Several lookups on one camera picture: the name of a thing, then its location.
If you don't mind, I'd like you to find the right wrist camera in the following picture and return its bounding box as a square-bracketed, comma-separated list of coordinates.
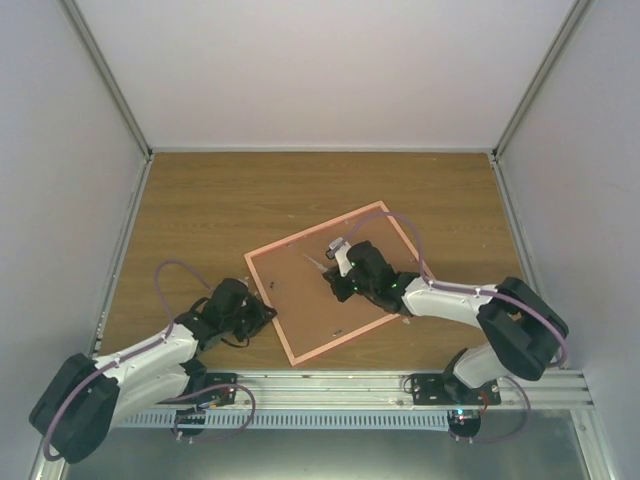
[326, 237, 352, 277]

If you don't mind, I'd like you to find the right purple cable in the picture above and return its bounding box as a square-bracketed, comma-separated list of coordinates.
[341, 211, 571, 371]

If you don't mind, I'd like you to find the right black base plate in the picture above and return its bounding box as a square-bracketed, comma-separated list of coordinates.
[403, 373, 502, 406]

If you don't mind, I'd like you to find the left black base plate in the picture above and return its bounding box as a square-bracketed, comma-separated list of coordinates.
[198, 373, 238, 408]

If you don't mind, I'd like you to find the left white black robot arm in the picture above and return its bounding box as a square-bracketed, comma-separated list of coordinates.
[29, 278, 277, 464]

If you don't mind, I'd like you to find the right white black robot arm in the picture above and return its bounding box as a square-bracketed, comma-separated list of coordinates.
[323, 238, 569, 405]

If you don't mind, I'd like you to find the grey slotted cable duct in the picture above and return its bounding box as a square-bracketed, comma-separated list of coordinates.
[114, 409, 451, 431]

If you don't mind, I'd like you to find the aluminium mounting rail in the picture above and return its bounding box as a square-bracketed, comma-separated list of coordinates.
[113, 370, 593, 422]

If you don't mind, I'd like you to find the vertical aluminium post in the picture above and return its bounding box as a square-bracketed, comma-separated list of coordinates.
[59, 0, 153, 163]
[491, 0, 593, 162]

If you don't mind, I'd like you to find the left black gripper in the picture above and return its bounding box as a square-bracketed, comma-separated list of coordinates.
[222, 296, 273, 343]

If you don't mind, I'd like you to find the left vertical aluminium post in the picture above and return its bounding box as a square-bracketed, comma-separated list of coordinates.
[59, 0, 153, 163]

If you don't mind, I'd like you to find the purple cable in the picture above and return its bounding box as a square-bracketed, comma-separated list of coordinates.
[341, 211, 571, 371]
[41, 258, 213, 461]

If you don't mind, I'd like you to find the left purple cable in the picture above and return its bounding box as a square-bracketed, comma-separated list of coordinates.
[41, 258, 213, 461]

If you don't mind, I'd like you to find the long clear glass shard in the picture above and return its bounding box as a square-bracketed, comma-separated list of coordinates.
[303, 254, 328, 273]

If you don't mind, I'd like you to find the right vertical aluminium post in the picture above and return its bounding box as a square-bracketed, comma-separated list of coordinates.
[491, 0, 593, 162]

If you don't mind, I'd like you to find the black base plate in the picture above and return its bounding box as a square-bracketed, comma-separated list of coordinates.
[403, 373, 502, 406]
[198, 373, 238, 408]

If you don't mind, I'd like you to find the pink picture frame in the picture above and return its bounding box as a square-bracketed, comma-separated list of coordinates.
[243, 200, 434, 368]

